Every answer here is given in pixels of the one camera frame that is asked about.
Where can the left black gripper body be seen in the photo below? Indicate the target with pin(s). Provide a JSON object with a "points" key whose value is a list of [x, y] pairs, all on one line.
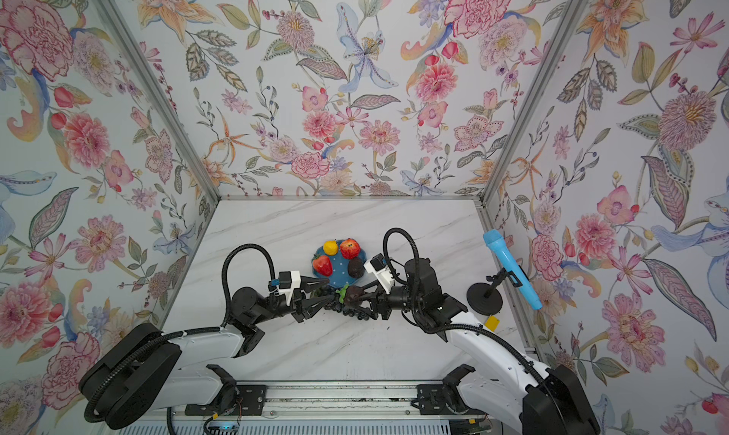
{"points": [[272, 309]]}

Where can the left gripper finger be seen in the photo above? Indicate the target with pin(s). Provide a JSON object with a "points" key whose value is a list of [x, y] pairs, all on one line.
{"points": [[310, 285], [305, 309]]}

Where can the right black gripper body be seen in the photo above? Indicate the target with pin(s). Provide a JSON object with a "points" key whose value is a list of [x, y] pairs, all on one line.
{"points": [[403, 299]]}

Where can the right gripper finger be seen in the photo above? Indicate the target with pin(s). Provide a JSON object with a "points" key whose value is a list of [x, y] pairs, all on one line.
{"points": [[373, 291], [364, 309]]}

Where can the red strawberry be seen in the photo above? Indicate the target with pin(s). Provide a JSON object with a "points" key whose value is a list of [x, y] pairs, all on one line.
{"points": [[322, 265]]}

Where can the dark grape bunch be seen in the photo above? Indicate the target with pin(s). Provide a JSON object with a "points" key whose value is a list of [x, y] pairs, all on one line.
{"points": [[335, 306]]}

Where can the black avocado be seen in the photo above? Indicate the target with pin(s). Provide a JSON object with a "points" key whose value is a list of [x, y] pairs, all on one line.
{"points": [[356, 268]]}

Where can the blue polka dot plate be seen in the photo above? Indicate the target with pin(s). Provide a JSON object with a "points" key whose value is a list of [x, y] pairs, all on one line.
{"points": [[339, 278]]}

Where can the yellow lemon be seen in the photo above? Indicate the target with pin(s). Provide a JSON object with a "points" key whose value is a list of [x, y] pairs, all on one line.
{"points": [[331, 248]]}

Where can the red apple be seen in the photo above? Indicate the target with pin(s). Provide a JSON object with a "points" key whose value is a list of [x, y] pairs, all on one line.
{"points": [[350, 249]]}

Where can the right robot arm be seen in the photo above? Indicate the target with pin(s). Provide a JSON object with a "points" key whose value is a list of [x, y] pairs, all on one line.
{"points": [[500, 381]]}

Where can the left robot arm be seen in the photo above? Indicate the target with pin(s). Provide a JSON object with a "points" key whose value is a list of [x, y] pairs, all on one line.
{"points": [[150, 369]]}

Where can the black microphone stand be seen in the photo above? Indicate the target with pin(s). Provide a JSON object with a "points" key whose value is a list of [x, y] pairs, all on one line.
{"points": [[484, 298]]}

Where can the blue microphone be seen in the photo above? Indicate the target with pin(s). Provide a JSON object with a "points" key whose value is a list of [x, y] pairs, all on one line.
{"points": [[497, 244]]}

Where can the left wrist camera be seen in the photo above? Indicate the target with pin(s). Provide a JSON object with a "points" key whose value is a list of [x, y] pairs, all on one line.
{"points": [[285, 285]]}

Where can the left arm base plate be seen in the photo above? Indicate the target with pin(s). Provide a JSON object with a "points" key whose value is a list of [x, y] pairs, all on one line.
{"points": [[244, 400]]}

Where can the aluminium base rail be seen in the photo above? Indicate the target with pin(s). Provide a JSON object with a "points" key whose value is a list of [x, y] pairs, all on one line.
{"points": [[332, 399]]}

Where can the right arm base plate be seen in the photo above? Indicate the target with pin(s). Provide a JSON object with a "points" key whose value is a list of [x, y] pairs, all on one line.
{"points": [[441, 400]]}

